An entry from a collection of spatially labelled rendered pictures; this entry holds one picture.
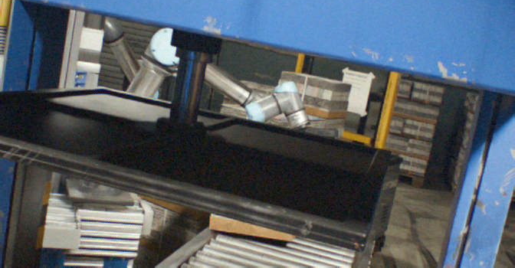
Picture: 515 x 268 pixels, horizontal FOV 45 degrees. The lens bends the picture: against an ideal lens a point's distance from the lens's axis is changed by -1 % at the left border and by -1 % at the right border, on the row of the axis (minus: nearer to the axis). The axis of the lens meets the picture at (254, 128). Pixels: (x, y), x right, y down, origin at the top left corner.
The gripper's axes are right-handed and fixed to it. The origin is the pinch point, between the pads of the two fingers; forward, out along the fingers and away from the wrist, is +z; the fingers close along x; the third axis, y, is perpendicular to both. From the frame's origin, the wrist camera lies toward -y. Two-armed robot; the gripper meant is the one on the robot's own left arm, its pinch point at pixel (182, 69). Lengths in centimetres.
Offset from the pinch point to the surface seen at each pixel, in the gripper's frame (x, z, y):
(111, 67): -636, 396, 159
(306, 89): 5, 96, 2
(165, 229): 38, -18, 69
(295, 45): 208, -170, -50
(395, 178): 23, 209, 58
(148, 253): 33, -19, 85
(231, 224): 111, -58, 25
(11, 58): 123, -149, -26
